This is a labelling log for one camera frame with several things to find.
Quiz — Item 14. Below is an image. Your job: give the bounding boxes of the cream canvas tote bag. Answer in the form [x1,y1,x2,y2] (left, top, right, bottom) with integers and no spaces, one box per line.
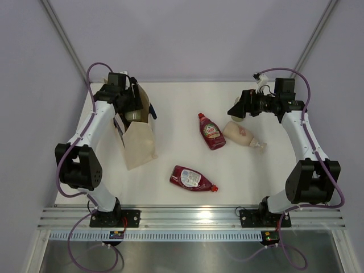
[113,84,158,171]

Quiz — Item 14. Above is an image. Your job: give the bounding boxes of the aluminium mounting rail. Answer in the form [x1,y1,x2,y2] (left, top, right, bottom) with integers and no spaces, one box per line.
[37,206,346,230]

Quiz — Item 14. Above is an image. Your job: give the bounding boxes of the white slotted cable duct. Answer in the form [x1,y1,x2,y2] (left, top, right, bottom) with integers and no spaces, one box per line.
[49,230,262,242]

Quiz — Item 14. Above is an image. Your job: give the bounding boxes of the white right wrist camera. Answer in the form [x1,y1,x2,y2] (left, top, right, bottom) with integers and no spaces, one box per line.
[253,72,268,93]

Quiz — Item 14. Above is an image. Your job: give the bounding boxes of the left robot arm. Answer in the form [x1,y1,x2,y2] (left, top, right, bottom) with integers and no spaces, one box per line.
[55,72,143,228]

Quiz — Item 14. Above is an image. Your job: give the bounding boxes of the red Fairy dish soap bottle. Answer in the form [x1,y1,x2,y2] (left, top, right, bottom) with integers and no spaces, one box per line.
[198,113,226,150]

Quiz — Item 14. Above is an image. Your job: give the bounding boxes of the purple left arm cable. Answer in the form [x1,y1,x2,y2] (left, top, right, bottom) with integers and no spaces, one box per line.
[58,62,126,271]

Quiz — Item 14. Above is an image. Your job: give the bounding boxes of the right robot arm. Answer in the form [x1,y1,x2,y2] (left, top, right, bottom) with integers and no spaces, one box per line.
[228,74,341,228]

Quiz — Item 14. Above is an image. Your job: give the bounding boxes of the aluminium frame post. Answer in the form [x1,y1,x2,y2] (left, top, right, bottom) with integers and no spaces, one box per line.
[293,0,341,72]
[39,0,86,82]

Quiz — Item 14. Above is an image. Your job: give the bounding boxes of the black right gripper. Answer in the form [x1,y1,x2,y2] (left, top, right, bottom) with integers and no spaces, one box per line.
[227,88,279,119]

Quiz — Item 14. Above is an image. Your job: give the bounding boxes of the sage green murray bottle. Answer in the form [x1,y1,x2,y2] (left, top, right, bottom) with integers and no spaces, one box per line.
[124,110,142,122]
[230,97,244,122]

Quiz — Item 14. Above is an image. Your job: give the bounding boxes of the aluminium frame post left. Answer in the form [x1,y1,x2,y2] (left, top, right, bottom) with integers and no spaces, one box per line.
[39,0,86,82]

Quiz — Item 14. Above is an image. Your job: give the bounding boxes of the beige pump lotion bottle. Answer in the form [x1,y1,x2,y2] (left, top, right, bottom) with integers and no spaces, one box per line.
[222,121,267,153]

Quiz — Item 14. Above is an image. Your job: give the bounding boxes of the aluminium frame post right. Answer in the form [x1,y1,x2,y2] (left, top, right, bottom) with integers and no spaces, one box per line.
[293,0,341,72]

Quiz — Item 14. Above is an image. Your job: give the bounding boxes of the red dish soap bottle back-label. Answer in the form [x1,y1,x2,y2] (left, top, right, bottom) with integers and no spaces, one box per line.
[169,165,218,192]

